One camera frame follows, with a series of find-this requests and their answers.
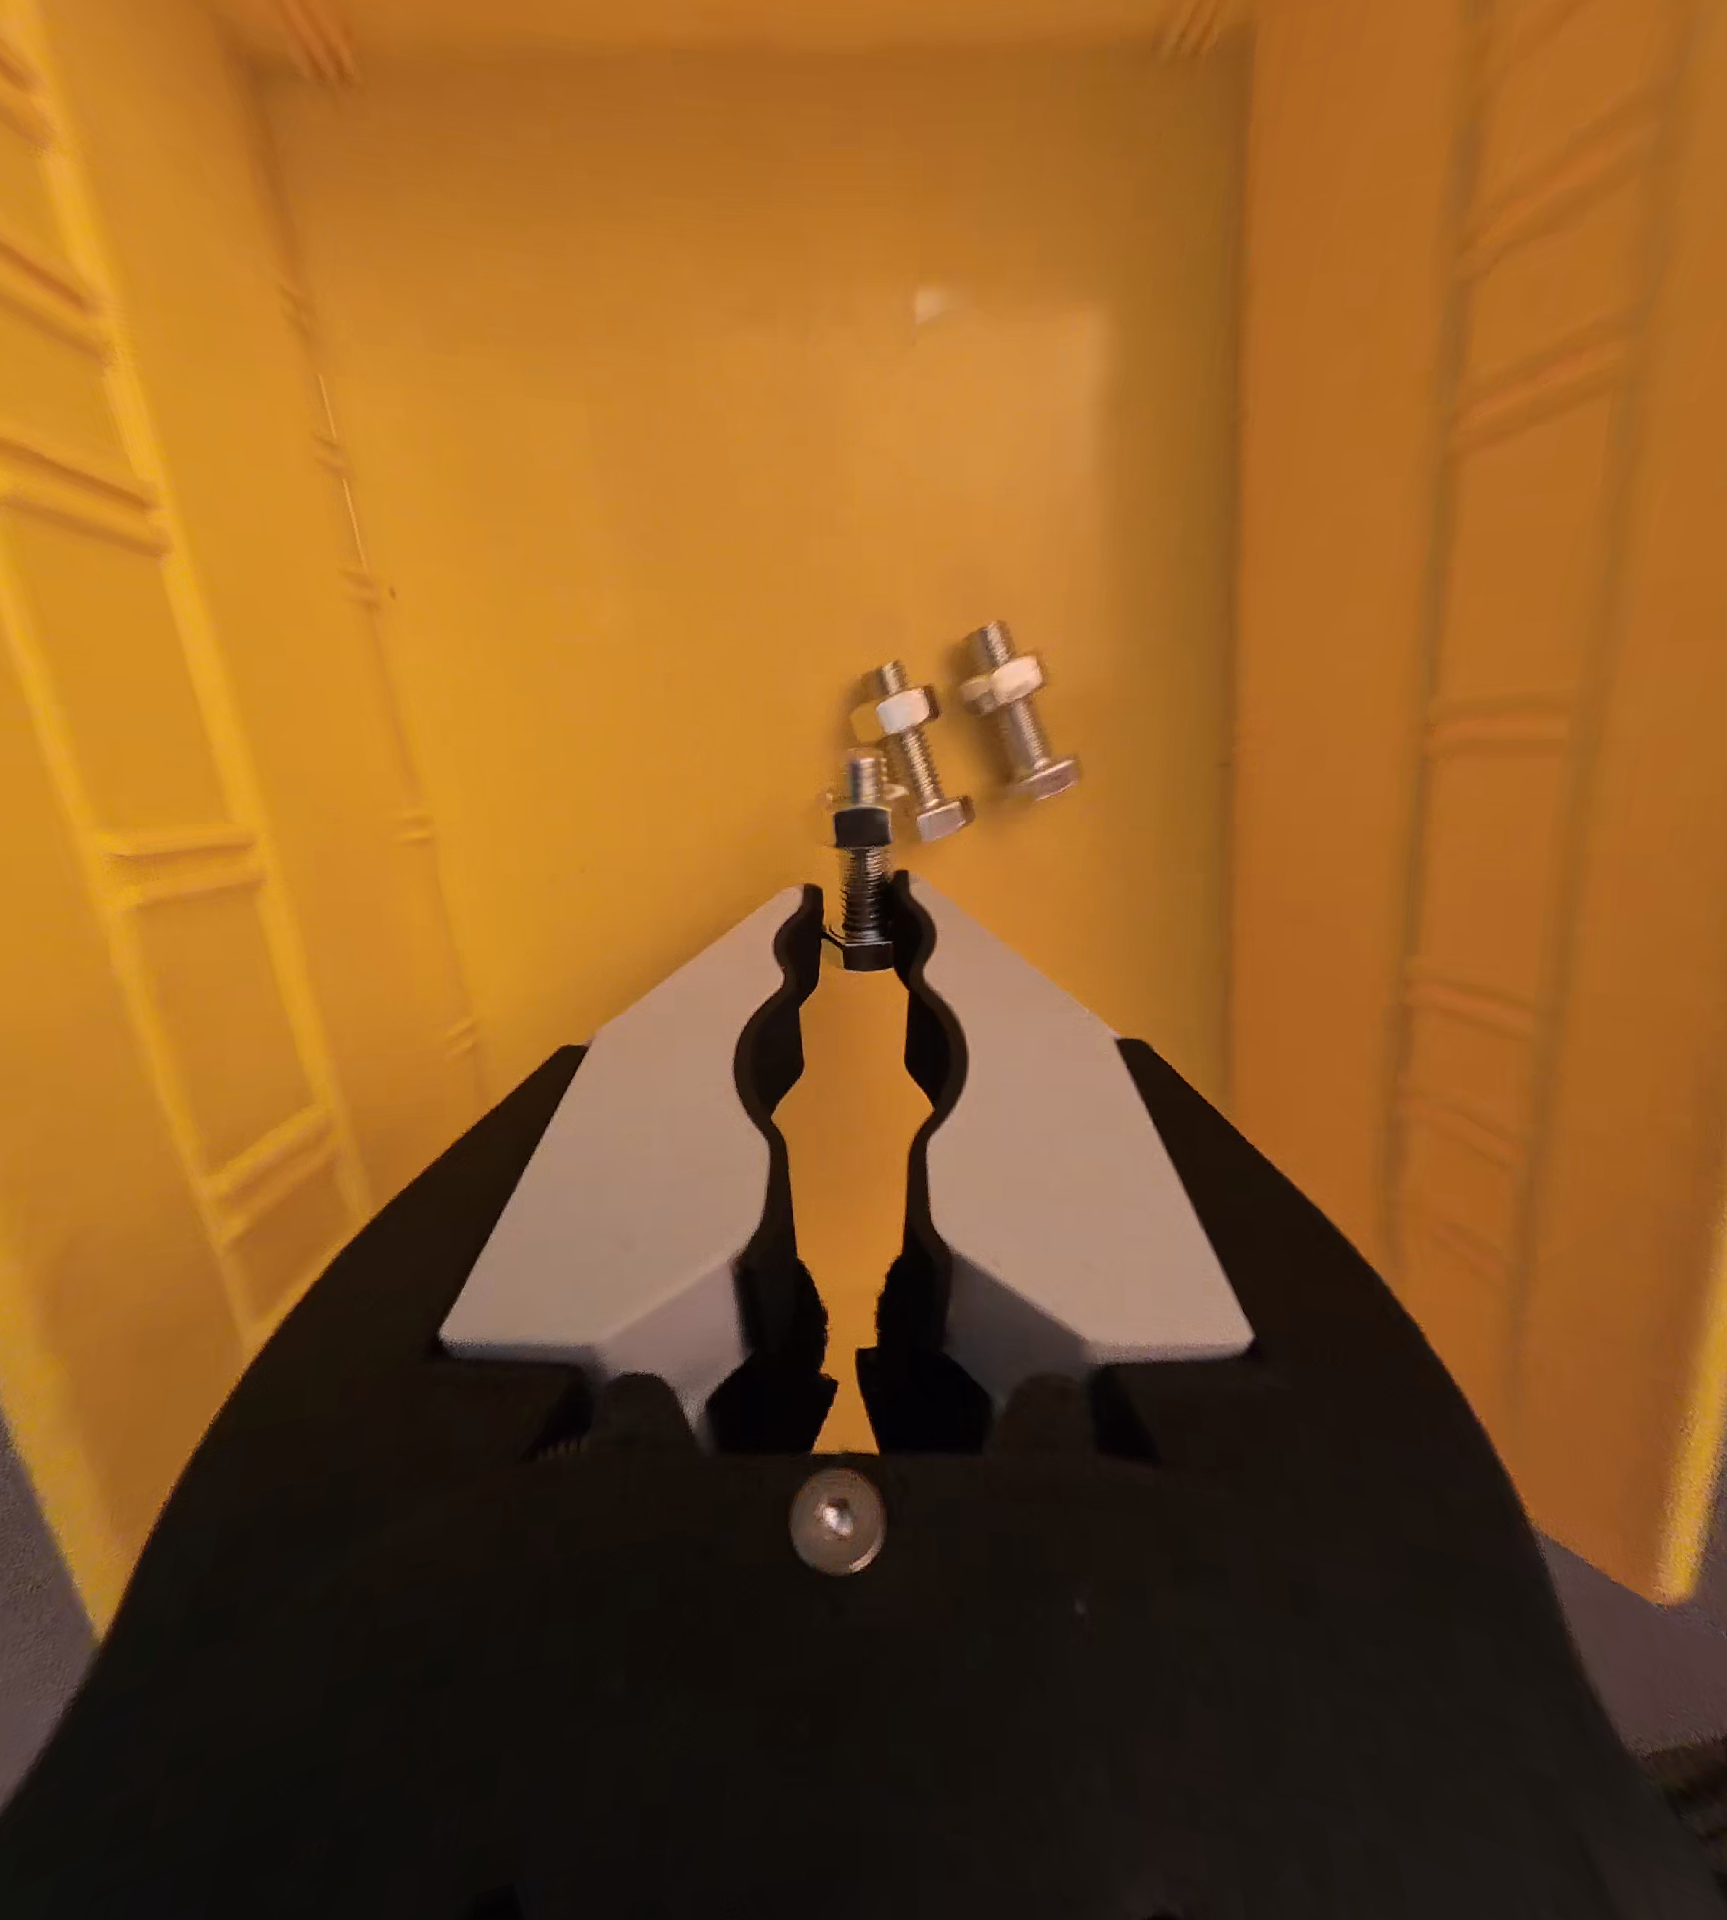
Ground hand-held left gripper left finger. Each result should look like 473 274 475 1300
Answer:
437 882 835 1458

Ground silver hex bolt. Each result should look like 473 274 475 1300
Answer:
955 619 1085 808
859 659 979 846
821 746 909 977

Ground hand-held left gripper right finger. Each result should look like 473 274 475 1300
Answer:
855 869 1254 1458

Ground yellow plastic bin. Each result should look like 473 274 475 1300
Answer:
0 0 1727 1638

